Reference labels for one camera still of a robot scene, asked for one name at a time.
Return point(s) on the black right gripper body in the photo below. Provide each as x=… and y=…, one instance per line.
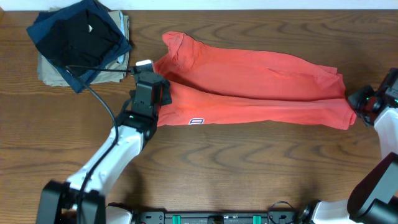
x=360, y=101

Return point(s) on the navy blue folded garment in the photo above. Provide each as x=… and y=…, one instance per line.
x=44, y=22

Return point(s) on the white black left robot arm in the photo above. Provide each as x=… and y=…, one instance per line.
x=81, y=198

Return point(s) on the khaki folded garment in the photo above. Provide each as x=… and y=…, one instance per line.
x=51, y=77

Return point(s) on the black folded garment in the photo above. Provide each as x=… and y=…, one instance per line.
x=83, y=40

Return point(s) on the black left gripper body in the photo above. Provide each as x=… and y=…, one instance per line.
x=165, y=98

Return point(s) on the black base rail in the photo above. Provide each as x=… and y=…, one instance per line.
x=199, y=218

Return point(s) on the red printed t-shirt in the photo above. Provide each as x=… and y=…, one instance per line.
x=210, y=85

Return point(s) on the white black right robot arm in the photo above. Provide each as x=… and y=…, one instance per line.
x=374, y=199

